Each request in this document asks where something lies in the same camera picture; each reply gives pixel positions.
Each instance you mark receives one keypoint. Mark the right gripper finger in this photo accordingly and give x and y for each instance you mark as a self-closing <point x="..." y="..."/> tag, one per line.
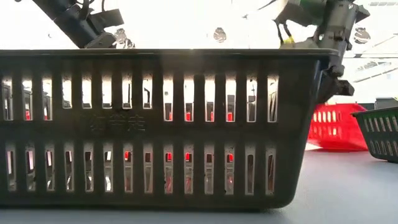
<point x="344" y="88"/>
<point x="327" y="88"/>

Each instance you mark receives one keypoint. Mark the green plastic slotted basket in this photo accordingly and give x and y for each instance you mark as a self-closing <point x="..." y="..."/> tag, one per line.
<point x="379" y="136"/>

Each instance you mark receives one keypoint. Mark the black plastic slotted basket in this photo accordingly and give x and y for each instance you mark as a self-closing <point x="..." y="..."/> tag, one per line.
<point x="199" y="130"/>

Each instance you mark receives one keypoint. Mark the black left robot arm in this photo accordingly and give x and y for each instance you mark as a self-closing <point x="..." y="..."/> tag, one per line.
<point x="62" y="15"/>

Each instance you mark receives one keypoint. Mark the dark monitor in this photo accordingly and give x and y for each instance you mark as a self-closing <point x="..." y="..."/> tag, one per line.
<point x="385" y="103"/>

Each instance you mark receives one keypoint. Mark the red crate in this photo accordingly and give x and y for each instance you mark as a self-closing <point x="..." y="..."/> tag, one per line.
<point x="27" y="115"/>

